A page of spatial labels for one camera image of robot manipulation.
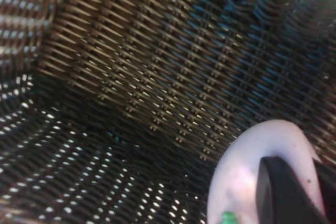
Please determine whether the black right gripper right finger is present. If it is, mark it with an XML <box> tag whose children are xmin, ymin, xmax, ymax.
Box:
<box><xmin>313</xmin><ymin>159</ymin><xmax>336</xmax><ymax>224</ymax></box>

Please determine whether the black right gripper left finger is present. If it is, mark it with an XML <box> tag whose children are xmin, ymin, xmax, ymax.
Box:
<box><xmin>253</xmin><ymin>155</ymin><xmax>331</xmax><ymax>224</ymax></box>

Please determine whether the pale pink peach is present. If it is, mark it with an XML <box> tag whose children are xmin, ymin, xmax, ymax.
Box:
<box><xmin>206</xmin><ymin>119</ymin><xmax>327</xmax><ymax>224</ymax></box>

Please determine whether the dark brown wicker basket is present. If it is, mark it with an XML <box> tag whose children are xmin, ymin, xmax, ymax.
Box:
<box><xmin>0</xmin><ymin>0</ymin><xmax>336</xmax><ymax>224</ymax></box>

